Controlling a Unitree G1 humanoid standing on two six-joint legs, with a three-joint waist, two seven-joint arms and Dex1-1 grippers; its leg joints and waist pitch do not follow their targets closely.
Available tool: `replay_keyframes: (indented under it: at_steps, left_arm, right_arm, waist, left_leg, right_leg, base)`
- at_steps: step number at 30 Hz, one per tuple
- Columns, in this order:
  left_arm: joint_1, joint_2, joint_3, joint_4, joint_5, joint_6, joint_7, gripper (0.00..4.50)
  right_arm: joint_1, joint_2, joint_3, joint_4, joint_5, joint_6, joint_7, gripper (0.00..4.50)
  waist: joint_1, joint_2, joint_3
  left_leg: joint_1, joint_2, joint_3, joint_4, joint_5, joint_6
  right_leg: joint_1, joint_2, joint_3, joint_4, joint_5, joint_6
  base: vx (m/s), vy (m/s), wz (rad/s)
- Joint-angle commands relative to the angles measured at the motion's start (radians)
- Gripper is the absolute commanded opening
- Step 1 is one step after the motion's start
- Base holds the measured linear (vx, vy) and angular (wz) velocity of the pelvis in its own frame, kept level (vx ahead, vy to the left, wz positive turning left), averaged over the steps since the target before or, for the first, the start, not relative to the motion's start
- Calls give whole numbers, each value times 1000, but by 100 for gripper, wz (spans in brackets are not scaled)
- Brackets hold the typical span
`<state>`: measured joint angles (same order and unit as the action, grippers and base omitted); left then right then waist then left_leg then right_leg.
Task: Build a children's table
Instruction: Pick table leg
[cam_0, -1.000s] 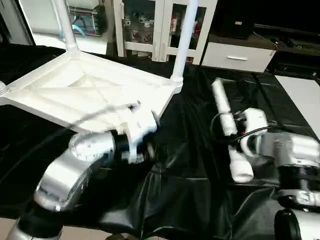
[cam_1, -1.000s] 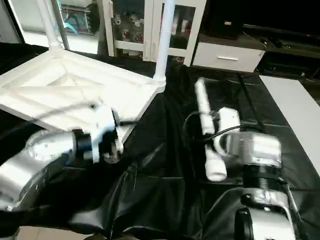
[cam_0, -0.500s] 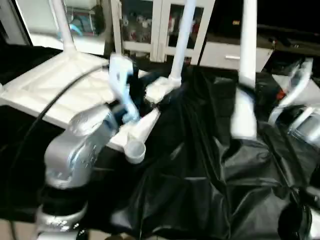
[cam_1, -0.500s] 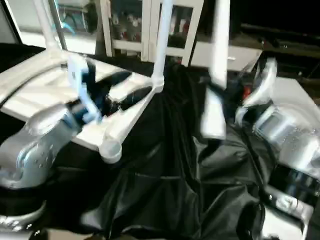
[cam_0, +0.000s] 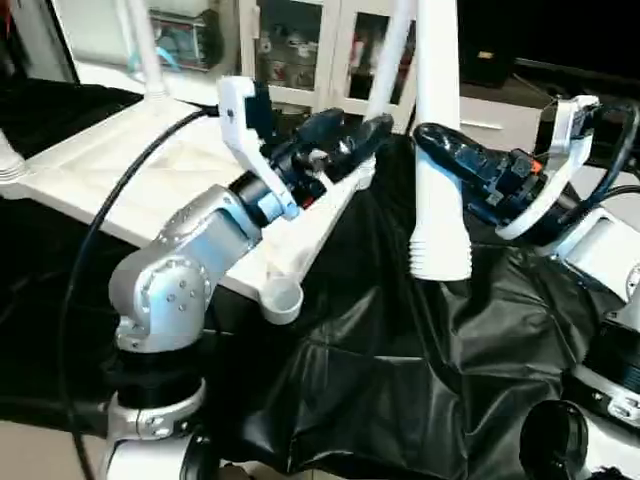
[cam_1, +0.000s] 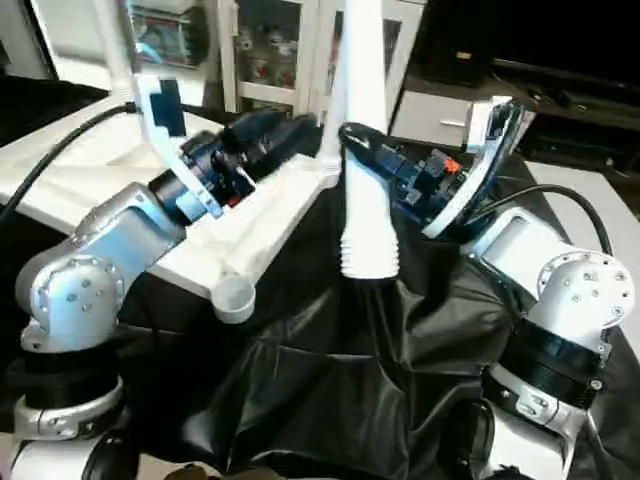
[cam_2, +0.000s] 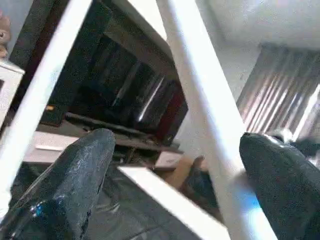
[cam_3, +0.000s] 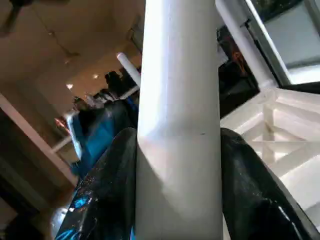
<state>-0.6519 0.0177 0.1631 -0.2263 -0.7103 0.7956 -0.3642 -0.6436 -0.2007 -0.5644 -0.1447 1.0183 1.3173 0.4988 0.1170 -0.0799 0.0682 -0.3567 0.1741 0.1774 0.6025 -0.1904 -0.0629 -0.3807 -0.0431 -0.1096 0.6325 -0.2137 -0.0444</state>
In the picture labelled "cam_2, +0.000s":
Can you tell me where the black work surface mat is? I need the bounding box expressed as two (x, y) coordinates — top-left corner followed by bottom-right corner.
(0, 160), (191, 240)

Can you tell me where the wooden television bench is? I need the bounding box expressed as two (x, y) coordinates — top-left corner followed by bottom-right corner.
(65, 112), (183, 168)

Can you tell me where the white plastic table leg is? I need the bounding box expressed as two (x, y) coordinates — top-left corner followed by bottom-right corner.
(0, 0), (94, 207)
(155, 0), (279, 240)

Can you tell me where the black equipment box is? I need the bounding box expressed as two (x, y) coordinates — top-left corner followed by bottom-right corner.
(40, 100), (68, 127)

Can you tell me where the brown armchair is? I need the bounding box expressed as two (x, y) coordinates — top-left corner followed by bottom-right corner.
(165, 156), (221, 208)

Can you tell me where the white drawer unit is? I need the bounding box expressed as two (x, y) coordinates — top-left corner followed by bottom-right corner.
(20, 131), (76, 166)

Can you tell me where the white glass door cabinet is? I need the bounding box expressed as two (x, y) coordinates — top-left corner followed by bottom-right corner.
(0, 59), (26, 132)

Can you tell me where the black flat television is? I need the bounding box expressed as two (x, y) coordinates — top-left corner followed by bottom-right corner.
(60, 0), (190, 147)

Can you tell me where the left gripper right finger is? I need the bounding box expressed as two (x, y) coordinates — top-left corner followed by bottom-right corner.
(239, 132), (320, 240)

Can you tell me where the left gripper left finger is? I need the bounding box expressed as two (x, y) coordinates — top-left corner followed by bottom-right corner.
(0, 128), (117, 240)

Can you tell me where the white flat sheet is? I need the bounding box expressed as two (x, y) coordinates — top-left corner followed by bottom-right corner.
(117, 165), (232, 240)

